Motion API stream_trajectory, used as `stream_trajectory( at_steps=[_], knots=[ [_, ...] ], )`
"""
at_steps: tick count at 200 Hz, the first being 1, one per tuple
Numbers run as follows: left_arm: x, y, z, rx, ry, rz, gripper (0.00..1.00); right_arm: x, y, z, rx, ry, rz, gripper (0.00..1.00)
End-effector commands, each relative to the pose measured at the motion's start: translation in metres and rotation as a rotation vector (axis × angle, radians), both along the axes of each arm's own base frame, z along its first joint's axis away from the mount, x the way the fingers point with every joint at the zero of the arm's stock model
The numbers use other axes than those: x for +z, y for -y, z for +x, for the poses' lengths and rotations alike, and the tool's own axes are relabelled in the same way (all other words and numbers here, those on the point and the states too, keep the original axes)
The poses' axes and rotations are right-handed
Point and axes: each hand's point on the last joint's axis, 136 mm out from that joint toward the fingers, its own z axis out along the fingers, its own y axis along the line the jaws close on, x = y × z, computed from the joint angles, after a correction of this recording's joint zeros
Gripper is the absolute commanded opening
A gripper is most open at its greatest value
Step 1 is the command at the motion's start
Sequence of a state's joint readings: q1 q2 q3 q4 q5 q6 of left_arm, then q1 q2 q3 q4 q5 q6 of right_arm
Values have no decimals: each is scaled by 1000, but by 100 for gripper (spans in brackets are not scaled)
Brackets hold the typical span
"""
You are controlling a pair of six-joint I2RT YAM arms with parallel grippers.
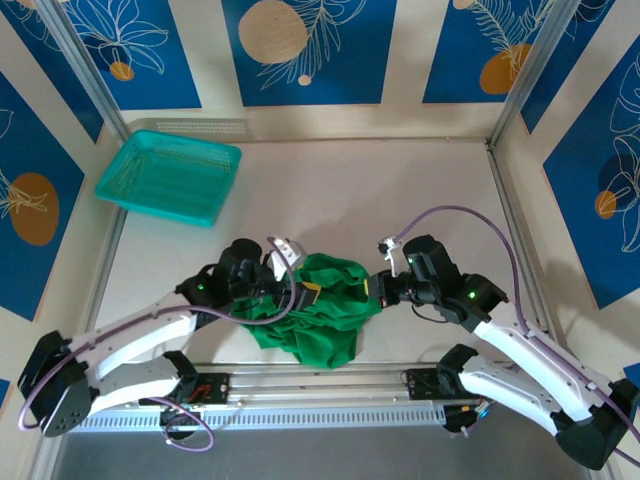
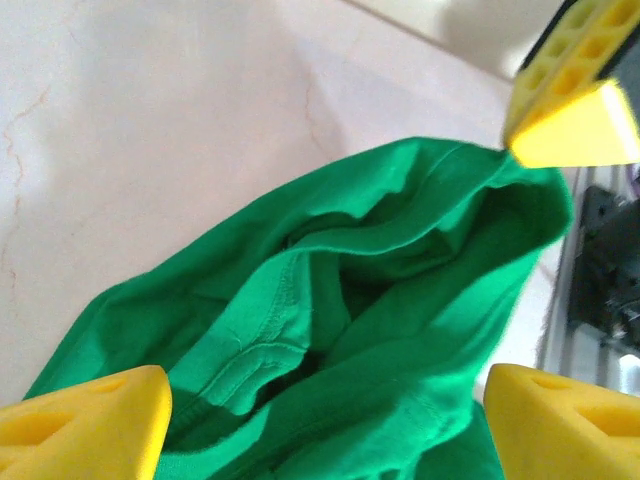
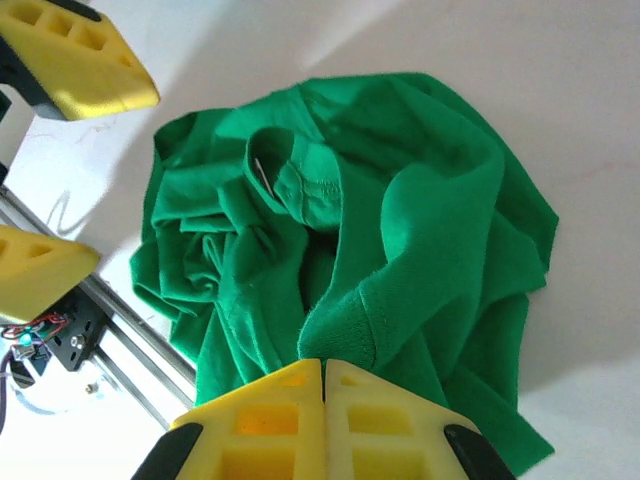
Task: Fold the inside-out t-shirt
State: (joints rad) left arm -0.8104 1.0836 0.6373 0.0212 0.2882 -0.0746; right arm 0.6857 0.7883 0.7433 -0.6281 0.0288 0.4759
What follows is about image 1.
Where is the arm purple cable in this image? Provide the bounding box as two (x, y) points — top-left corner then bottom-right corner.
(17, 235), (301, 431)
(397, 204), (640, 469)

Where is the perforated metal vent plate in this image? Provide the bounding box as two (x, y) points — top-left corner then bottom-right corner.
(127, 118), (249, 136)

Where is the aluminium frame post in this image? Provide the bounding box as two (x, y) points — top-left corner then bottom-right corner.
(487, 0), (584, 151)
(37, 0), (134, 146)

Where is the green t-shirt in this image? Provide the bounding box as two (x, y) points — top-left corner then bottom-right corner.
(230, 253), (384, 370)

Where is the aluminium table side rail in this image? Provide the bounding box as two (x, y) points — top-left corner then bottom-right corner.
(484, 139), (571, 361)

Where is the white slotted cable duct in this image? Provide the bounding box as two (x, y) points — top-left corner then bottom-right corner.
(79, 405), (446, 431)

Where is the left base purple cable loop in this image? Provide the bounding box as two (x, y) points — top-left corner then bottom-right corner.
(144, 397), (216, 454)

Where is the grey metal sheet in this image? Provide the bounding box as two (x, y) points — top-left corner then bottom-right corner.
(49, 428), (589, 480)

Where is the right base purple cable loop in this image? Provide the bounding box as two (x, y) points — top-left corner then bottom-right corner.
(459, 404), (494, 437)

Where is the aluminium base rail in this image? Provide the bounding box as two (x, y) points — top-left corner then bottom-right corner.
(89, 362), (594, 401)

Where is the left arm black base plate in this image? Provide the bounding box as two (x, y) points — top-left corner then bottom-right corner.
(169, 372), (231, 406)

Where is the teal plastic basket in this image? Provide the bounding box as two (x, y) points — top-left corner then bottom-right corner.
(94, 129), (244, 230)

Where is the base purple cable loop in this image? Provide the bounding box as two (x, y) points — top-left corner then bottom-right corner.
(459, 404), (494, 437)
(144, 397), (216, 454)

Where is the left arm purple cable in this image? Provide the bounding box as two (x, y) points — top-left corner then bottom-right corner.
(17, 235), (301, 431)

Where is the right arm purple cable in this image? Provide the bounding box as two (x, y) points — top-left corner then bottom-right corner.
(397, 204), (640, 469)

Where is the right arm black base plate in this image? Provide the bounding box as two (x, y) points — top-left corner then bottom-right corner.
(404, 367), (481, 401)

